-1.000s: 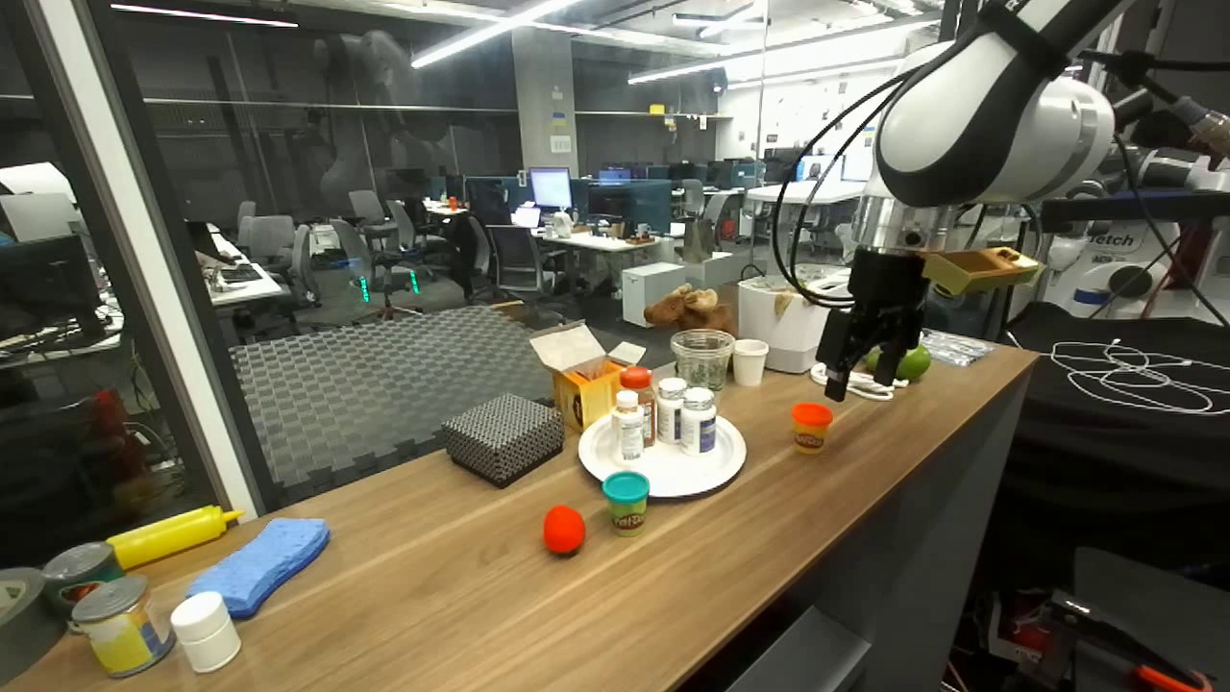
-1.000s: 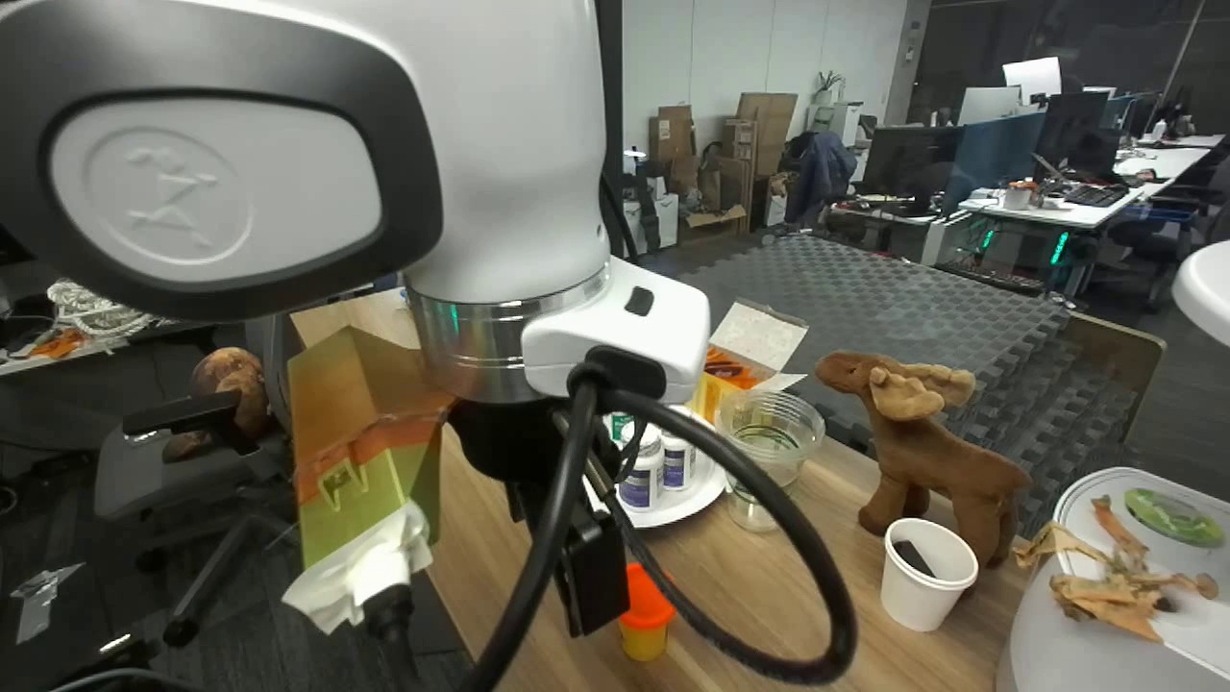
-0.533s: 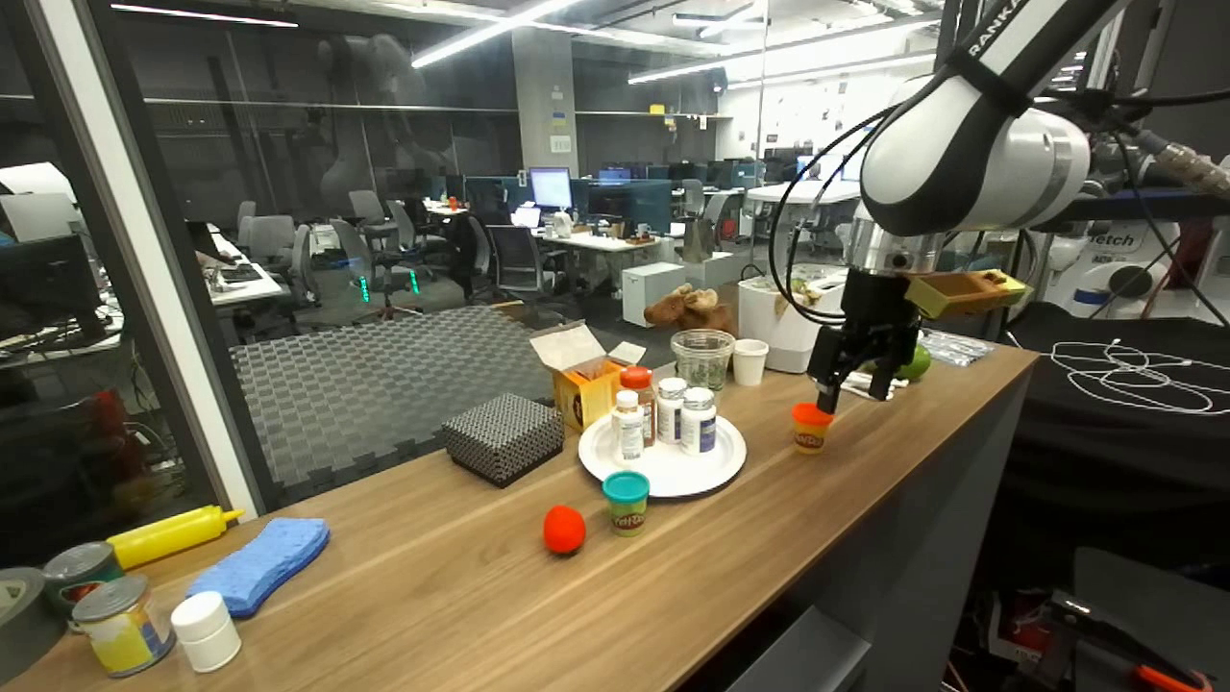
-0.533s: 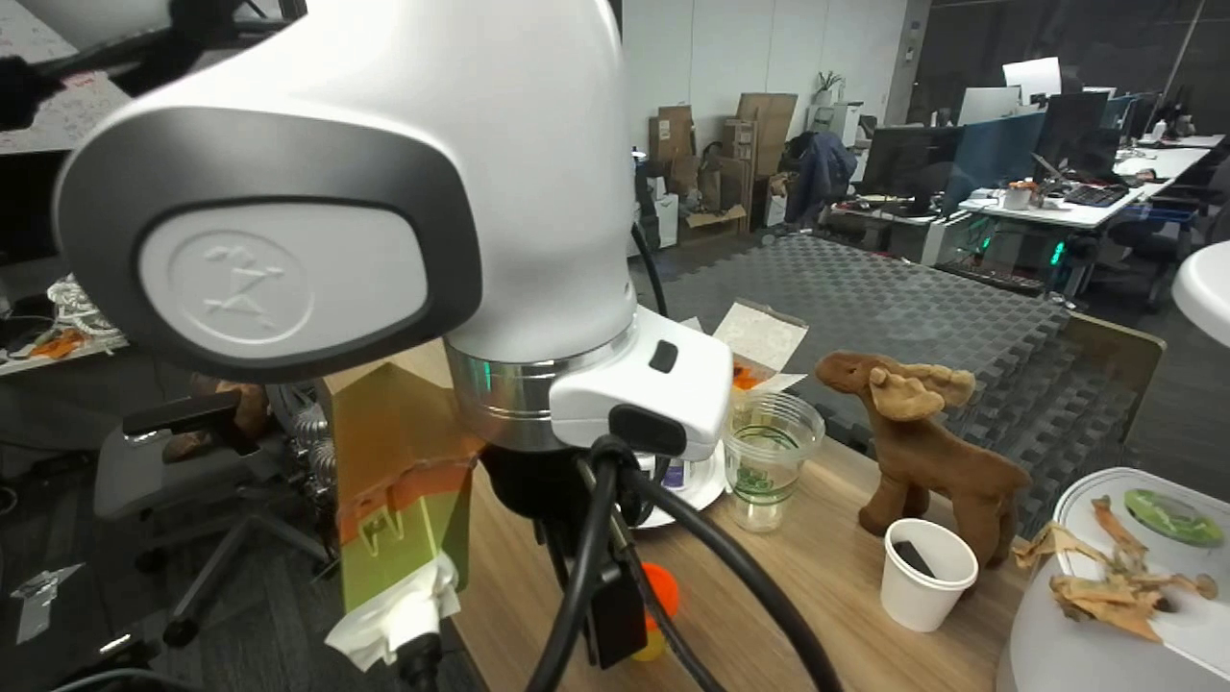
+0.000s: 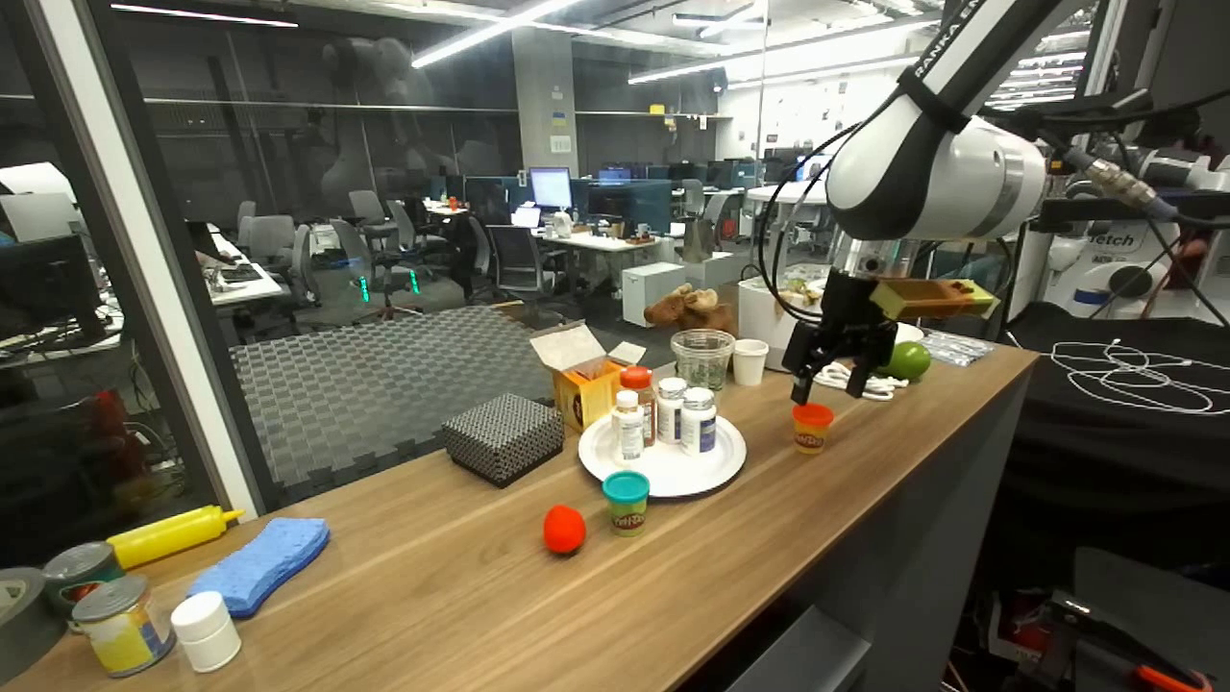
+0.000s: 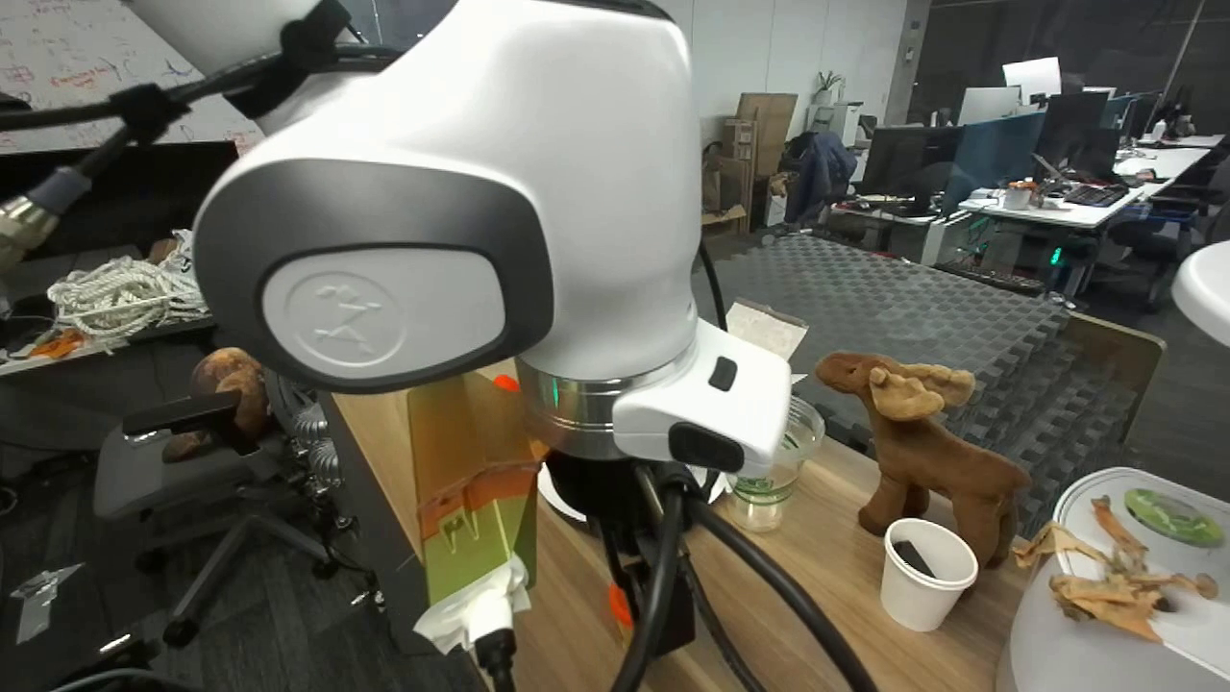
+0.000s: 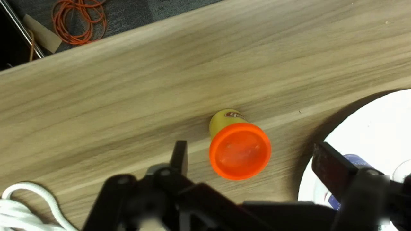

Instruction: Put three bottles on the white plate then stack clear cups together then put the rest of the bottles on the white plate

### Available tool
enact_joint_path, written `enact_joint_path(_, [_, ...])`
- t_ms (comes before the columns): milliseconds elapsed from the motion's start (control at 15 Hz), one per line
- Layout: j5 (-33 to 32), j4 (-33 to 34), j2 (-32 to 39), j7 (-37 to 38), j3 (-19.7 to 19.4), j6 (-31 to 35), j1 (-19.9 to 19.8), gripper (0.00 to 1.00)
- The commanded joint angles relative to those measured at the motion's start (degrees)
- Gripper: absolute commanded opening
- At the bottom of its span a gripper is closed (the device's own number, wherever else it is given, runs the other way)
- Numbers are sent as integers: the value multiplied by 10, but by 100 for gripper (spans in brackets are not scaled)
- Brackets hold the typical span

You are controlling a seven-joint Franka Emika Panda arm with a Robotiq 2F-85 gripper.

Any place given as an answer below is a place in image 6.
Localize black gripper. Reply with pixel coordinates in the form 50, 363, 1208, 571
545, 446, 704, 655

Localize tan wrist-mounted block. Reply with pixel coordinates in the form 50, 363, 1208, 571
404, 363, 545, 659

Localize yellow open tea box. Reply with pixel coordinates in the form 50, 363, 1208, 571
724, 300, 816, 390

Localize small black object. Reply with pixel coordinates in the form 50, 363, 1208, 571
892, 537, 943, 582

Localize white paper cup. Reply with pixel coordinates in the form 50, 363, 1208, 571
882, 515, 983, 638

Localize brown moose plush toy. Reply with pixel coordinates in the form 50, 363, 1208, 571
816, 350, 1033, 572

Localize dark foam floor mat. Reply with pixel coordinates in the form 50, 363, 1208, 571
704, 226, 1174, 522

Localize brown round plush toy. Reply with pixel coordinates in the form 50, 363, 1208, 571
159, 344, 276, 465

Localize brown cardboard box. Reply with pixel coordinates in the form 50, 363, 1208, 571
704, 87, 800, 207

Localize grey office chair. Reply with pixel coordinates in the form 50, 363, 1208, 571
90, 377, 383, 649

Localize black computer monitor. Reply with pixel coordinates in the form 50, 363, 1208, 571
860, 123, 960, 212

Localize white plastic bin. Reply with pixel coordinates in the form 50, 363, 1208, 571
995, 465, 1230, 692

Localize tan wood scraps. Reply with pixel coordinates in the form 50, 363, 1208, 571
1015, 496, 1224, 649

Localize white office desk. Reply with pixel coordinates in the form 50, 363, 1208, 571
959, 135, 1215, 243

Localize green flat round object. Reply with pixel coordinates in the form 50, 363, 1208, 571
1121, 487, 1230, 553

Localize white paper scrap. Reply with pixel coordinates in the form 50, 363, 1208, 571
9, 563, 90, 649

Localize lit computer monitor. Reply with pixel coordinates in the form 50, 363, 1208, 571
998, 55, 1068, 107

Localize white round table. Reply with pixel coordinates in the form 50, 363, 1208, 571
1169, 243, 1230, 353

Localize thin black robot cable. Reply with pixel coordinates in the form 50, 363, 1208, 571
609, 465, 883, 692

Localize white rope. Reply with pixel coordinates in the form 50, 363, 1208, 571
41, 249, 212, 350

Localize black cable metal connector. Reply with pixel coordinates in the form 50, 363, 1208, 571
0, 5, 400, 280

